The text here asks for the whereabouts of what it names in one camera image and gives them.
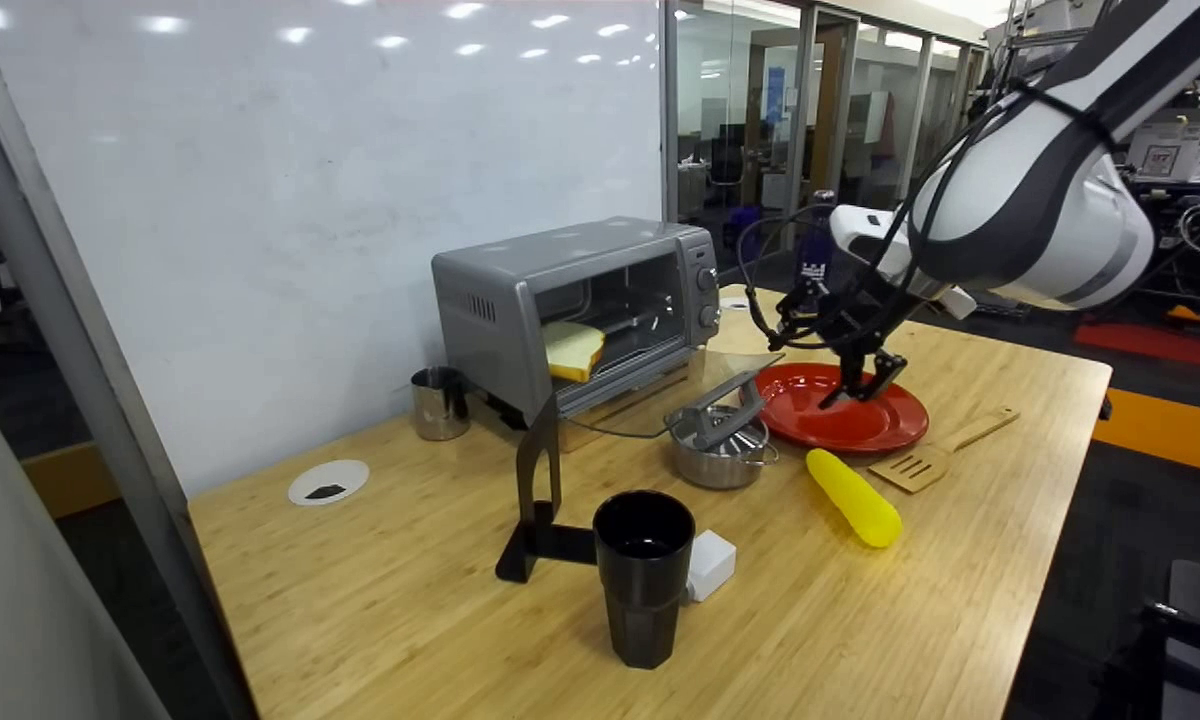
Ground small steel pot with lid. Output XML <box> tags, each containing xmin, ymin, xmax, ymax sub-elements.
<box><xmin>665</xmin><ymin>401</ymin><xmax>775</xmax><ymax>498</ymax></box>

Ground yellow toy corn cob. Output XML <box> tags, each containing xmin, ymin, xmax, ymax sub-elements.
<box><xmin>804</xmin><ymin>444</ymin><xmax>907</xmax><ymax>551</ymax></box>

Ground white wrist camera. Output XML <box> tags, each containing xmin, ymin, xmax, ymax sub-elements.
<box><xmin>827</xmin><ymin>199</ymin><xmax>979</xmax><ymax>324</ymax></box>

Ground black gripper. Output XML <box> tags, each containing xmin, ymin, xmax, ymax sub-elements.
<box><xmin>772</xmin><ymin>265</ymin><xmax>929</xmax><ymax>414</ymax></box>

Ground black metal bookend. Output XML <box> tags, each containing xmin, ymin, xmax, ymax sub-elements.
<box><xmin>491</xmin><ymin>397</ymin><xmax>604</xmax><ymax>588</ymax></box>

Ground black plastic tumbler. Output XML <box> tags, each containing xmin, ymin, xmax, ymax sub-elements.
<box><xmin>588</xmin><ymin>489</ymin><xmax>701</xmax><ymax>672</ymax></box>

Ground red plate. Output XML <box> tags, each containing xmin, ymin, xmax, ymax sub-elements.
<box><xmin>752</xmin><ymin>360</ymin><xmax>933</xmax><ymax>460</ymax></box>

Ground wooden slotted spatula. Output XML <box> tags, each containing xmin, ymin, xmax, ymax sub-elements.
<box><xmin>870</xmin><ymin>406</ymin><xmax>1024</xmax><ymax>501</ymax></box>

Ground white bread slice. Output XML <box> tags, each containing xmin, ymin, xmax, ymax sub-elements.
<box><xmin>542</xmin><ymin>316</ymin><xmax>611</xmax><ymax>387</ymax></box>

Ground white table cable grommet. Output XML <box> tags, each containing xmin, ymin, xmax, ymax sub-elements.
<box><xmin>283</xmin><ymin>457</ymin><xmax>375</xmax><ymax>511</ymax></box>

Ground small white block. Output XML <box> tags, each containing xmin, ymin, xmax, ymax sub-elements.
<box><xmin>684</xmin><ymin>524</ymin><xmax>740</xmax><ymax>604</ymax></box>

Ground glass oven door with handle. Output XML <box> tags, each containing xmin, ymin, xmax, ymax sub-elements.
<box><xmin>578</xmin><ymin>347</ymin><xmax>793</xmax><ymax>460</ymax></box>

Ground silver toaster oven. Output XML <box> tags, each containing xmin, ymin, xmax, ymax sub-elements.
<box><xmin>430</xmin><ymin>216</ymin><xmax>724</xmax><ymax>423</ymax></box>

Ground framed whiteboard panel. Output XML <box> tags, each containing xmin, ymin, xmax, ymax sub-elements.
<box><xmin>0</xmin><ymin>0</ymin><xmax>684</xmax><ymax>720</ymax></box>

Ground small steel cup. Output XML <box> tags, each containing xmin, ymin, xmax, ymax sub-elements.
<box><xmin>408</xmin><ymin>366</ymin><xmax>475</xmax><ymax>450</ymax></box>

